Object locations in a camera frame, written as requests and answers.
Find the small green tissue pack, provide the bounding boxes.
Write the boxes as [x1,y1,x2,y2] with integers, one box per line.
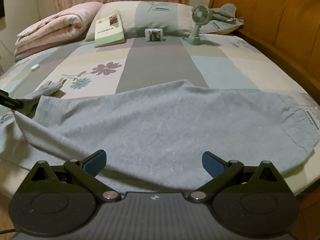
[145,28,164,42]

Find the grey sweatpants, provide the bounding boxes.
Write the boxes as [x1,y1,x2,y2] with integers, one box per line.
[1,80,319,191]

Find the black wall television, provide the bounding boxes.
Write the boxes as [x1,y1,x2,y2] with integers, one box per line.
[0,0,5,18]

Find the patchwork pillow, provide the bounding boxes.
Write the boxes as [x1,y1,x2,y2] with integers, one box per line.
[85,0,245,42]

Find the pink folded quilt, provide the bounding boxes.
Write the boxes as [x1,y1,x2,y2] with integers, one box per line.
[14,2,103,58]

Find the green handheld fan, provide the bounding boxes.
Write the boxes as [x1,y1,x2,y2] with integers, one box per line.
[187,5,212,46]

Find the small white oval case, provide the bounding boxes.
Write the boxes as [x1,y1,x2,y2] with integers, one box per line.
[30,64,40,72]

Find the patchwork floral bed sheet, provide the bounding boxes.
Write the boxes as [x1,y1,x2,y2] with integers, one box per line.
[0,32,320,198]

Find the wooden headboard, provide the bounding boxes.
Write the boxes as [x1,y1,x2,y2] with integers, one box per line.
[209,0,319,102]

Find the green white book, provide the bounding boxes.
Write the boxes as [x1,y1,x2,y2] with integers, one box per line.
[94,10,125,48]

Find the grey folded garment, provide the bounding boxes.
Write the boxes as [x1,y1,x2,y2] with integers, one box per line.
[210,3,244,24]

